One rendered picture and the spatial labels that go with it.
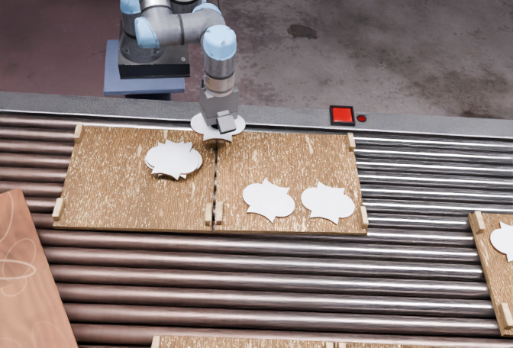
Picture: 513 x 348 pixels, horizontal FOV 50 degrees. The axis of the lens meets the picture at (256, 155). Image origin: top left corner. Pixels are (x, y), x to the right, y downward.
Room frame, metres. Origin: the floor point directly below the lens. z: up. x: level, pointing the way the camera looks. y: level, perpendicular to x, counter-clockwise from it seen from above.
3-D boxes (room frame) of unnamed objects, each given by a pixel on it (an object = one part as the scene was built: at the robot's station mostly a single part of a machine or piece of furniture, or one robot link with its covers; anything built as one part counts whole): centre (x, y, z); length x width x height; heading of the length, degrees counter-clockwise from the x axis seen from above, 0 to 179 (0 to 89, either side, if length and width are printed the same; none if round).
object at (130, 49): (1.44, 0.43, 0.99); 0.15 x 0.15 x 0.10
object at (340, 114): (1.24, -0.26, 0.92); 0.06 x 0.06 x 0.01; 4
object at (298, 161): (0.96, -0.10, 0.93); 0.41 x 0.35 x 0.02; 96
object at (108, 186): (0.91, 0.32, 0.93); 0.41 x 0.35 x 0.02; 95
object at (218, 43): (1.02, 0.12, 1.32); 0.09 x 0.08 x 0.11; 20
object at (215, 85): (1.01, 0.12, 1.24); 0.08 x 0.08 x 0.05
